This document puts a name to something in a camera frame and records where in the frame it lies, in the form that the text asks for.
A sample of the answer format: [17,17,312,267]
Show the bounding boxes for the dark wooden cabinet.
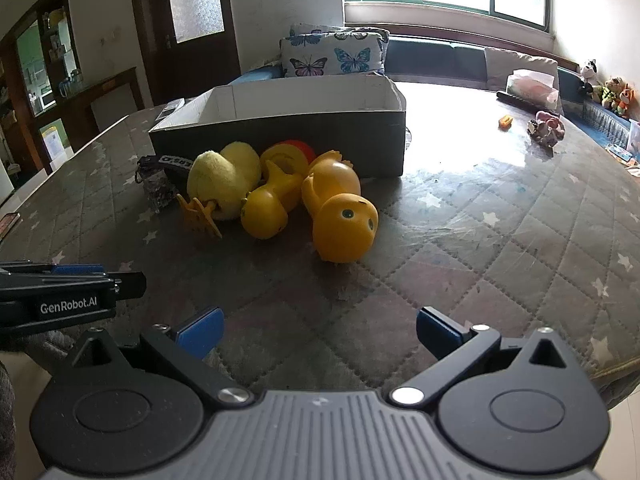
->
[0,0,83,191]

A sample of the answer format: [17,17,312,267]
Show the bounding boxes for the orange plush toy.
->
[617,85,638,118]

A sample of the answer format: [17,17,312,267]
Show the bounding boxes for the large yellow rubber duck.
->
[301,150,379,264]

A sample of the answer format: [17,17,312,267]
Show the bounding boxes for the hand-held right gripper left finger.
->
[50,306,256,409]

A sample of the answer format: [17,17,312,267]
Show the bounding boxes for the pink toy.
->
[527,110,567,148]

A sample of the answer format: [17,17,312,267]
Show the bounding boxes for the clear bag with black strap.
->
[136,155,193,213]

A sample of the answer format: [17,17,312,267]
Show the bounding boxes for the small yellow rubber duck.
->
[240,157,306,240]

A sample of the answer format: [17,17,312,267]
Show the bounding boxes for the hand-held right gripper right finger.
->
[390,306,593,408]

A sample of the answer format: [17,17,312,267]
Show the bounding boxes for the dark wooden door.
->
[127,0,241,106]

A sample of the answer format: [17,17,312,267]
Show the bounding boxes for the grey star quilted tablecloth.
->
[0,82,640,411]

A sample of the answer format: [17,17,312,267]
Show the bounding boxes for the small grey white box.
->
[157,98,187,120]

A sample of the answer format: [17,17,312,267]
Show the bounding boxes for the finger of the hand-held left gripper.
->
[112,271,148,302]
[0,260,117,282]

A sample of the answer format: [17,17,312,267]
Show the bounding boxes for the clear tissue box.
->
[506,68,561,111]

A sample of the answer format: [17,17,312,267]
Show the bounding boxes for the dark cardboard box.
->
[148,75,407,178]

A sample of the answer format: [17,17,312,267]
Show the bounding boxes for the dark wooden sideboard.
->
[55,66,143,153]

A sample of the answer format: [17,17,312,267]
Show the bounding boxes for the butterfly print pillow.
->
[290,22,391,43]
[279,31,386,78]

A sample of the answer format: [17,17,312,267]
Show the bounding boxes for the red and yellow ball toy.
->
[260,139,317,181]

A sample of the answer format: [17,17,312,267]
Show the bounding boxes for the blue sofa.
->
[229,35,640,158]

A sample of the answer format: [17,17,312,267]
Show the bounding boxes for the person's left hand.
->
[10,329,78,365]

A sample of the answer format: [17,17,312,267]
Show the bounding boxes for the beige sofa cushion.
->
[484,46,560,92]

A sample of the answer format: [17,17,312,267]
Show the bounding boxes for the black stick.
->
[496,90,543,111]

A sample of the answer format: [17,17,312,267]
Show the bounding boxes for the black and white plush cow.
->
[577,58,601,101]

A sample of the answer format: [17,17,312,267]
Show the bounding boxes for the yellow plush duck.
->
[176,141,262,239]

